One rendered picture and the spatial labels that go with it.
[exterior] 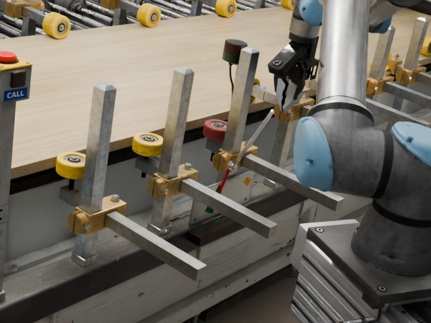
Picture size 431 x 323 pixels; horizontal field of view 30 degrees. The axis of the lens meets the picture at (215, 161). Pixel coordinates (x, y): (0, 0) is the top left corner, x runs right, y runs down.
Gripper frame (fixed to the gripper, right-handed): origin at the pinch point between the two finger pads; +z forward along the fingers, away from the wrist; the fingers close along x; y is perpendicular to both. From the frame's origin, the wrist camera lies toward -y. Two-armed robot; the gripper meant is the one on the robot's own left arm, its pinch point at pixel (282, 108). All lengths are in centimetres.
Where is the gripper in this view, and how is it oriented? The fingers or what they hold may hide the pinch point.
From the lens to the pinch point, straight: 214.0
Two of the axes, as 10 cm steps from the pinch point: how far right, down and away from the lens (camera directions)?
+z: -1.7, 9.0, 3.9
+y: 6.5, -2.0, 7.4
